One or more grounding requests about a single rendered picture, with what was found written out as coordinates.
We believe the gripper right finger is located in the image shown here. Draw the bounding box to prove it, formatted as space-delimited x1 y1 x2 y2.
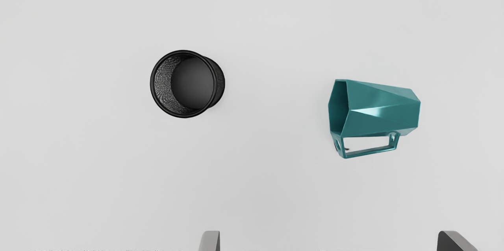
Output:
437 231 479 251

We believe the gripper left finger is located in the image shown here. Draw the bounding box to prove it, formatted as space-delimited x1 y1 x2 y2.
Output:
198 231 221 251

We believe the teal faceted mug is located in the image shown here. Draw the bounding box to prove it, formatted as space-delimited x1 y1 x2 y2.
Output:
328 79 421 160

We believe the black mesh pen holder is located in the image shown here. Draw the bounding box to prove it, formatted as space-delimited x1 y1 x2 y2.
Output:
150 50 226 118

